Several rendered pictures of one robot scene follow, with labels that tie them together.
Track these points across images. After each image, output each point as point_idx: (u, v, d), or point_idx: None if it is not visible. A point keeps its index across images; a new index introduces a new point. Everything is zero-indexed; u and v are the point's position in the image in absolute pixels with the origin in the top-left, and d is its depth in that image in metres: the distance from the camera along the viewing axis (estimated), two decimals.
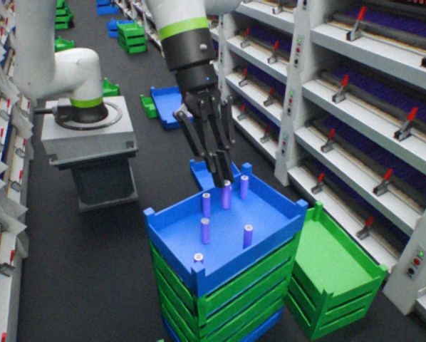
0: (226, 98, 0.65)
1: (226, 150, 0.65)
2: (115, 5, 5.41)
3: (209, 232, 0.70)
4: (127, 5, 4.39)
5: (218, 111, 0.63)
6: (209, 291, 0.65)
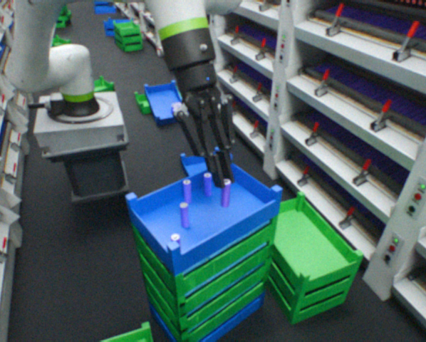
0: (226, 98, 0.65)
1: (226, 150, 0.65)
2: (112, 4, 5.45)
3: (187, 216, 0.74)
4: (125, 4, 4.43)
5: (218, 111, 0.63)
6: (186, 270, 0.68)
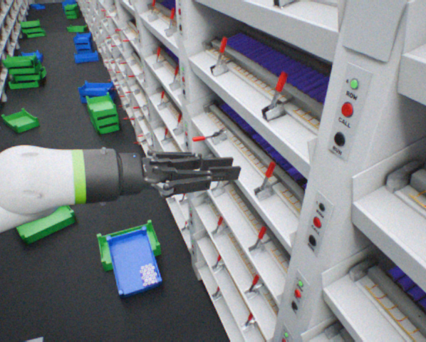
0: (150, 155, 0.64)
1: (201, 157, 0.65)
2: (97, 45, 4.99)
3: None
4: None
5: (164, 158, 0.62)
6: None
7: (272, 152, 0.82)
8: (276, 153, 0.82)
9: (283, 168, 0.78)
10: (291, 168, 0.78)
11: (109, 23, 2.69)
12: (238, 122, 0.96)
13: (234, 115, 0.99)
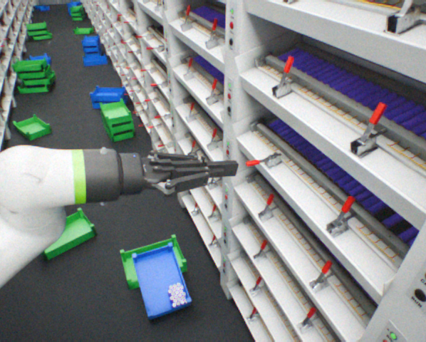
0: (152, 156, 0.64)
1: (204, 161, 0.65)
2: (105, 48, 4.93)
3: None
4: (117, 60, 3.90)
5: (165, 159, 0.62)
6: None
7: (340, 181, 0.76)
8: (343, 182, 0.75)
9: (356, 200, 0.71)
10: (364, 200, 0.71)
11: (124, 28, 2.63)
12: (293, 144, 0.89)
13: (286, 136, 0.92)
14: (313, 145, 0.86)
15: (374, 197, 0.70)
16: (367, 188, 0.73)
